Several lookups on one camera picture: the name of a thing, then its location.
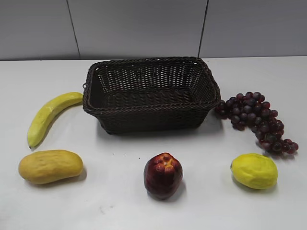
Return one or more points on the yellow-orange mango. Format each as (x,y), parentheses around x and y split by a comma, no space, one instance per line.
(43,167)

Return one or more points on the dark red apple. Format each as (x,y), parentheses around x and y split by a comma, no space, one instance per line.
(162,175)

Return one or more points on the yellow lemon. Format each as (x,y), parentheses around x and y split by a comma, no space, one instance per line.
(255,171)

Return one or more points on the black woven wicker basket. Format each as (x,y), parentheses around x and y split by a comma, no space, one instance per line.
(150,94)

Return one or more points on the purple grape bunch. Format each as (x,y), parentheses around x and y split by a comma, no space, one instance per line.
(252,111)

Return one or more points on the yellow banana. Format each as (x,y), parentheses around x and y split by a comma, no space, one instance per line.
(48,112)

